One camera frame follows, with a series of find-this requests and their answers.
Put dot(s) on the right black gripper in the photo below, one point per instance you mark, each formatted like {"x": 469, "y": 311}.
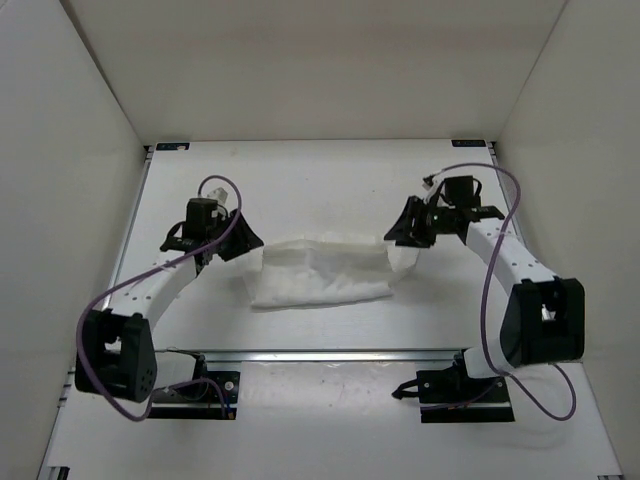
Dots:
{"x": 407, "y": 232}

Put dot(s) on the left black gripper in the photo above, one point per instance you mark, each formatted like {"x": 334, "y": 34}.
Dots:
{"x": 246, "y": 238}

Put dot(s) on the white pleated skirt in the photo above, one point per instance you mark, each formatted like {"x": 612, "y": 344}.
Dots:
{"x": 331, "y": 269}

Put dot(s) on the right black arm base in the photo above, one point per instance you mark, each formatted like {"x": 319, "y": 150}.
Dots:
{"x": 450, "y": 396}

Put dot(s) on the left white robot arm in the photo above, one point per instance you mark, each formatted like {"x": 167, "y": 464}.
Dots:
{"x": 117, "y": 346}

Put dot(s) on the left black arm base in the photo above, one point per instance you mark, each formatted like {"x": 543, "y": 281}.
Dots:
{"x": 205, "y": 387}

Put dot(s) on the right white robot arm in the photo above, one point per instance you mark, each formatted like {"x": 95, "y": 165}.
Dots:
{"x": 544, "y": 321}

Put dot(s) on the right blue corner label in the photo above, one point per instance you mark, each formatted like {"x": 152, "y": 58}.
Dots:
{"x": 468, "y": 143}

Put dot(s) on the blue corner label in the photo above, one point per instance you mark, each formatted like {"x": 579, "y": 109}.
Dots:
{"x": 172, "y": 146}
{"x": 468, "y": 143}

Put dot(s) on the left blue corner label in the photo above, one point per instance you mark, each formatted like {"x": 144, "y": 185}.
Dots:
{"x": 172, "y": 146}

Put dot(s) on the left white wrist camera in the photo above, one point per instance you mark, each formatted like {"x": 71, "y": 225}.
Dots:
{"x": 219, "y": 194}

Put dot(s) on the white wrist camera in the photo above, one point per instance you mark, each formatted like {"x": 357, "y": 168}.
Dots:
{"x": 219, "y": 194}
{"x": 433, "y": 185}

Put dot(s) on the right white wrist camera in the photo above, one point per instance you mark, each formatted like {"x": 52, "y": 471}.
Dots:
{"x": 433, "y": 185}

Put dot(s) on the aluminium front rail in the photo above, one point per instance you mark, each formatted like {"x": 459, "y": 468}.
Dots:
{"x": 328, "y": 356}

